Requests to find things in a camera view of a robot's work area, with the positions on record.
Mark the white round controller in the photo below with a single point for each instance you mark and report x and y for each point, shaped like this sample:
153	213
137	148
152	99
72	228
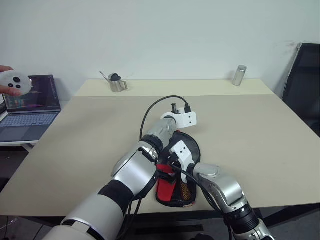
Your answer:
15	81

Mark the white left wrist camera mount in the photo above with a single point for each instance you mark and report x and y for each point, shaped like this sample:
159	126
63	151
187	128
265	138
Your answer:
187	120

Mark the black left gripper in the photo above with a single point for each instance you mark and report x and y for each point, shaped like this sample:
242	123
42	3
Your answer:
174	108

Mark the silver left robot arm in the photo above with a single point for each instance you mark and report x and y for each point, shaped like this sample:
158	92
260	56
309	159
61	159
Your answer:
140	170

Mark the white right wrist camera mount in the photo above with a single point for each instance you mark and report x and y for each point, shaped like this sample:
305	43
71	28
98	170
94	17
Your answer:
183	152

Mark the steel pitcher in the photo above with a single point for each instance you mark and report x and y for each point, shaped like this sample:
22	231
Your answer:
117	85

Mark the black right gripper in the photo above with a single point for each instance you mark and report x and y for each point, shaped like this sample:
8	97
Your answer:
172	157

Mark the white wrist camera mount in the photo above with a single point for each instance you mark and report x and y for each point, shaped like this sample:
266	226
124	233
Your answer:
183	152
187	120

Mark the steel cylinder can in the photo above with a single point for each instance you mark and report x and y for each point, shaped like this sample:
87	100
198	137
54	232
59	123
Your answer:
239	75

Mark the black and red bag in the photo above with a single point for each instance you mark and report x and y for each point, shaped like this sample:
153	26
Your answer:
191	150

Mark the black office chair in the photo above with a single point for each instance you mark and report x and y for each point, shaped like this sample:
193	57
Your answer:
303	85

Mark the open blue-grey laptop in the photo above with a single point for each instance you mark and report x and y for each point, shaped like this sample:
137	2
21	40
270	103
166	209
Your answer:
30	120

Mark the beige table cover sheet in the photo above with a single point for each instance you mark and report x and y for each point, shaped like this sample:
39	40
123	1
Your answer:
87	150

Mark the black table frame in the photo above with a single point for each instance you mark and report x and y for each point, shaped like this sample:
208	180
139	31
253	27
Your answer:
287	215

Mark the black heart-shaped object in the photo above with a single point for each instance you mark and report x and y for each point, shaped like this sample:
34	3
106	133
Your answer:
115	77

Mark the white side table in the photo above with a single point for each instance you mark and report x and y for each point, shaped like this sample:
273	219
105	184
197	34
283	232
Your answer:
17	146

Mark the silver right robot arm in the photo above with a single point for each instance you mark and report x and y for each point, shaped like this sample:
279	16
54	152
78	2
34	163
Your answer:
225	186

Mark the person's bare hand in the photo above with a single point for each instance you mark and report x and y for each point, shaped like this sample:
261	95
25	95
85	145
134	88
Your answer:
12	92

